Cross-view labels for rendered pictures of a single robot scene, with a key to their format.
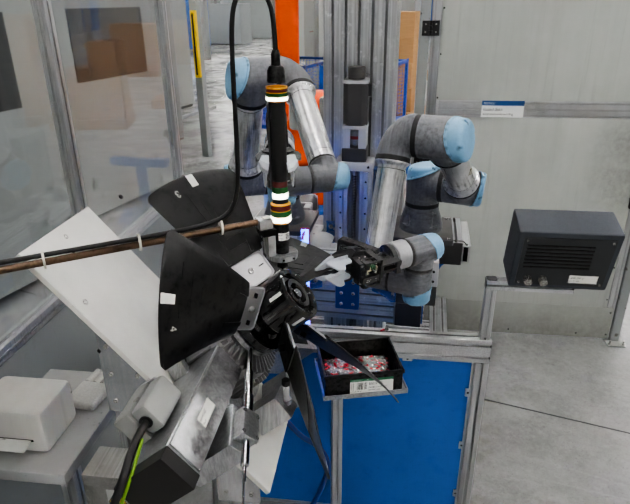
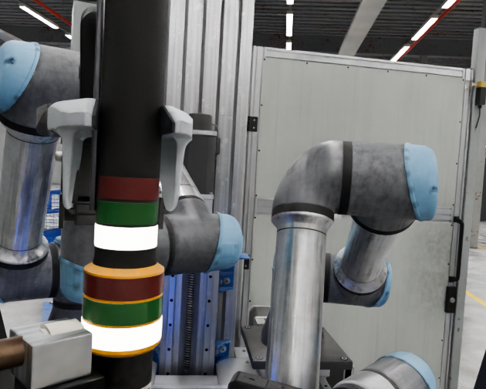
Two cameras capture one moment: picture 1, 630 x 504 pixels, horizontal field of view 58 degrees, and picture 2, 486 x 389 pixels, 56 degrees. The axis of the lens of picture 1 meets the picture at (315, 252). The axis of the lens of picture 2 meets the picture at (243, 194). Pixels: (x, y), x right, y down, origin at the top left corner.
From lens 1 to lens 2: 0.96 m
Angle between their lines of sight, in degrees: 27
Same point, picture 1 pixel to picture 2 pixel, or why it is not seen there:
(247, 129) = (25, 174)
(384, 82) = (232, 142)
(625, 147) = (436, 250)
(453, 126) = (417, 153)
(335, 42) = (168, 85)
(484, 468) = not seen: outside the picture
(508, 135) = (329, 236)
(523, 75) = not seen: hidden behind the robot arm
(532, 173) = not seen: hidden behind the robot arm
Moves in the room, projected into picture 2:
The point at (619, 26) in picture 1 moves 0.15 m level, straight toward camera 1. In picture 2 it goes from (419, 136) to (426, 133)
